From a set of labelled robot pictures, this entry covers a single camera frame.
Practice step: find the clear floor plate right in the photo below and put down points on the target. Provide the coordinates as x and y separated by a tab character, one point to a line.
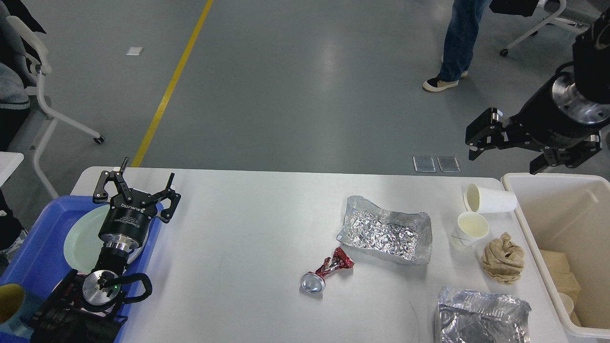
448	164

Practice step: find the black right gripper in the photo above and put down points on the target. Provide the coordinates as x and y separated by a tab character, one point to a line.
558	116

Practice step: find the crumpled beige paper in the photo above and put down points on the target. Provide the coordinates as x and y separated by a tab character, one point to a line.
503	260

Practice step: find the crushed red can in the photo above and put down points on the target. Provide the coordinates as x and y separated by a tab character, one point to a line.
314	282

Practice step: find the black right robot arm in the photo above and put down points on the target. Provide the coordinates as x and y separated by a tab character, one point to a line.
591	66

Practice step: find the green plate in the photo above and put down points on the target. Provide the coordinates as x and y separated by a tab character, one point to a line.
82	245

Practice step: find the large white paper cup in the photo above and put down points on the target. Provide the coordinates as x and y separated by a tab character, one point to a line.
567	303

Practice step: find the small clear plastic cup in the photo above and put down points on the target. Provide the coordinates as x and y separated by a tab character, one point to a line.
470	228

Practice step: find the white office chair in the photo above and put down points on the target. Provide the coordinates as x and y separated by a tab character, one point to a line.
571	15
41	121

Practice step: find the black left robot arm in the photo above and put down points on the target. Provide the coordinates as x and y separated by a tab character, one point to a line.
84	307

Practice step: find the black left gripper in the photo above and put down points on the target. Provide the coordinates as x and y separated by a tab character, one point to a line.
128	221

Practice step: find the brown paper bag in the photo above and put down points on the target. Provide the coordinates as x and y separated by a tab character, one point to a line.
565	281

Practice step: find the white floor tag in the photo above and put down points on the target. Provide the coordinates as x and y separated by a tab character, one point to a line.
134	51

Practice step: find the white office chair right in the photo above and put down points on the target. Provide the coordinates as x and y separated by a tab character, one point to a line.
571	15

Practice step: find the white office chair left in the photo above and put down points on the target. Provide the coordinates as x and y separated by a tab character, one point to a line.
41	121

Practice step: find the seated person at left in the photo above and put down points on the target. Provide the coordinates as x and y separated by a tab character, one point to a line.
14	100

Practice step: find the white plastic bin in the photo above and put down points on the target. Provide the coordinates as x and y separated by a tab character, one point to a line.
569	213

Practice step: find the clear floor plate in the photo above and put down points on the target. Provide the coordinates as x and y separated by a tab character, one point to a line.
424	164
448	164

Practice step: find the blue plastic tray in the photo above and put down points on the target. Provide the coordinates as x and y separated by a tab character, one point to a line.
40	263

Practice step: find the person in blue jeans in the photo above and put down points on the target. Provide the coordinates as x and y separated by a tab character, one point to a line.
459	43

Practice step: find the dark blue mug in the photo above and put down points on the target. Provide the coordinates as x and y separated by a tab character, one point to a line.
17	307

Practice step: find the aluminium foil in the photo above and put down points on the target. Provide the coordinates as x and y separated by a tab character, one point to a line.
399	237

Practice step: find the clear floor plate left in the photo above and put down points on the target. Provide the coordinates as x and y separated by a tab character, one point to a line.
424	164

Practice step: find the silver plastic bag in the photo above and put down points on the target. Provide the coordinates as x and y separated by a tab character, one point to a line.
469	316

